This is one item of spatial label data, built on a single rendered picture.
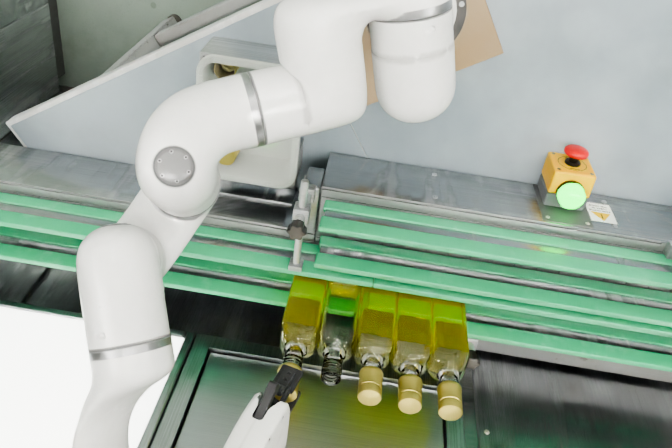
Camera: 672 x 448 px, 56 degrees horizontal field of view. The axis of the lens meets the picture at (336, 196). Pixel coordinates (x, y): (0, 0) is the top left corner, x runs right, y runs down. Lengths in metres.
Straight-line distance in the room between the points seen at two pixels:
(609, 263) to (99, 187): 0.87
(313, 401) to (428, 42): 0.62
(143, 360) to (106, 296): 0.07
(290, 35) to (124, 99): 0.59
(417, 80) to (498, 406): 0.67
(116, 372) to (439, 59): 0.47
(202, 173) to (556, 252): 0.61
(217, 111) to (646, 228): 0.77
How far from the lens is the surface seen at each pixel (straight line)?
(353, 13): 0.68
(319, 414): 1.07
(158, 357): 0.70
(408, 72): 0.72
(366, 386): 0.93
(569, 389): 1.29
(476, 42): 1.05
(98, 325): 0.69
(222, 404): 1.07
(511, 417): 1.20
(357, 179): 1.08
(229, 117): 0.69
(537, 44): 1.09
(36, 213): 1.20
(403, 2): 0.70
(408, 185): 1.09
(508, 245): 1.05
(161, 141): 0.66
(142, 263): 0.69
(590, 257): 1.09
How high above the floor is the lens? 1.76
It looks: 57 degrees down
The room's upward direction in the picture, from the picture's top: 168 degrees counter-clockwise
